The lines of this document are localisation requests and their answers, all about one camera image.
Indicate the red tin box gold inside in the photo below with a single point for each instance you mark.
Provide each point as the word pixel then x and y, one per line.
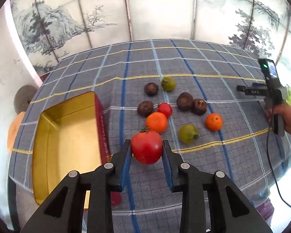
pixel 68 138

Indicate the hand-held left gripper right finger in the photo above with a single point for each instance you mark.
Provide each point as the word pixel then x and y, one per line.
pixel 167 167

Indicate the large red tomato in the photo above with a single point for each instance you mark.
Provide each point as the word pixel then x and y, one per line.
pixel 146 148

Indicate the maroon bag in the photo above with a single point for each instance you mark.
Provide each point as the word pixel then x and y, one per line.
pixel 265 211

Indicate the person's right hand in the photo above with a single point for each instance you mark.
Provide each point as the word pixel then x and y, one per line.
pixel 287 119

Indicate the grey blue checked tablecloth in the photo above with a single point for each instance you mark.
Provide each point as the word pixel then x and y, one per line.
pixel 208 165

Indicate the dark brown passion fruit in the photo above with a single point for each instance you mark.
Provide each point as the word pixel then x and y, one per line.
pixel 184 101
pixel 199 106
pixel 145 108
pixel 151 89

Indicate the orange tangerine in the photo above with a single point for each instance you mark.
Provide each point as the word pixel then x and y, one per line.
pixel 156 122
pixel 214 122

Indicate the small red tomato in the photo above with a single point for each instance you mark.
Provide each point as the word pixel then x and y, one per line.
pixel 165 110

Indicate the painted landscape folding screen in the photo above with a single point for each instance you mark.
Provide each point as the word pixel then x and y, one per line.
pixel 160 9

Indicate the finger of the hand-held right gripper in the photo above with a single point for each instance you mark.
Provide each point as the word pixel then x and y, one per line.
pixel 251 91

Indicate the green persimmon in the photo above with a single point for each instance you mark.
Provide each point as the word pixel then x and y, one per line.
pixel 168 84
pixel 188 134

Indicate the grey round millstone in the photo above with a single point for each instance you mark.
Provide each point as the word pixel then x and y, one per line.
pixel 24 99

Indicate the orange wooden stool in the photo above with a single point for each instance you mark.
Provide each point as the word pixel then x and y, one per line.
pixel 14 133

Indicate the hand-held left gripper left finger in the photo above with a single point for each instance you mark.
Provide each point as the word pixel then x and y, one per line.
pixel 126 165

